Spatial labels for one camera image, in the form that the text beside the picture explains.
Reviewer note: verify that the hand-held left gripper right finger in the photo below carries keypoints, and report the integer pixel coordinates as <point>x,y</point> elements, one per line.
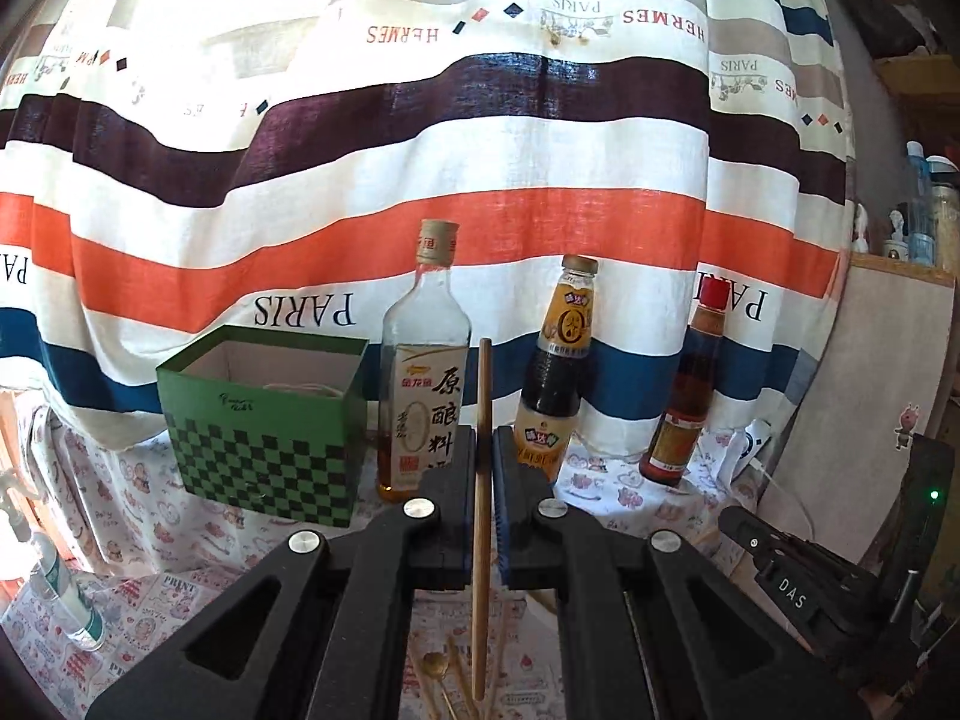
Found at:
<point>517,517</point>

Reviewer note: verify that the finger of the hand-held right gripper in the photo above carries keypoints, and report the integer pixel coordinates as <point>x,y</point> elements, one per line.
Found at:
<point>787,577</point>

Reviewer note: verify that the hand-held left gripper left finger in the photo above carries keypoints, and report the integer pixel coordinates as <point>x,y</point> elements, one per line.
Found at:
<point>454,510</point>

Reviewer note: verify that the single wooden chopstick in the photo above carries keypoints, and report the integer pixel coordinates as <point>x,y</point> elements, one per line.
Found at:
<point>484,405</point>

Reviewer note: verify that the bunch of wooden chopsticks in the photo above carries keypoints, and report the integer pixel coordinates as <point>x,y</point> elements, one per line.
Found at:
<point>457,664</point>

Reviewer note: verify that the gold spoon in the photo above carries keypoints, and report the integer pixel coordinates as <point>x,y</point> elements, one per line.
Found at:
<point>432,664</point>

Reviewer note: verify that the dark soy sauce bottle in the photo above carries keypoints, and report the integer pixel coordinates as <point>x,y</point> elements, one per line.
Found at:
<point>559,382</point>

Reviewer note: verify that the clear cooking wine bottle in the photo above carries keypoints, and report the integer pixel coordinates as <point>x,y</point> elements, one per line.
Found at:
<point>424,360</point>

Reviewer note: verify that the pale wooden board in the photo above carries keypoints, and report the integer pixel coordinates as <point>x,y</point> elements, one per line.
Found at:
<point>847,390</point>

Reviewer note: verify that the red cap oil bottle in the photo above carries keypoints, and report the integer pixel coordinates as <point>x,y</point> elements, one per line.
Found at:
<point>686,405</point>

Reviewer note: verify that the green checkered box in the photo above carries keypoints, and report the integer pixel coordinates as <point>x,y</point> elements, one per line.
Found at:
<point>255,457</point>

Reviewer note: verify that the bear print cloth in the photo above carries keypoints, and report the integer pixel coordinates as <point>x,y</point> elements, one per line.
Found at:
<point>150,495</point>

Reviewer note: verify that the clear water bottle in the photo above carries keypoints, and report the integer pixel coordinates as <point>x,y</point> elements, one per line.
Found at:
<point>945,217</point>
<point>917,210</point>

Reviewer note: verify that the striped curtain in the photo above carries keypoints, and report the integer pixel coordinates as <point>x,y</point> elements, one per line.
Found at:
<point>300,165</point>

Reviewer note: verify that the clear spray bottle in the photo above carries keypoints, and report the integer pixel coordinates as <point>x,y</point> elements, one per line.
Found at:
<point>67,600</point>

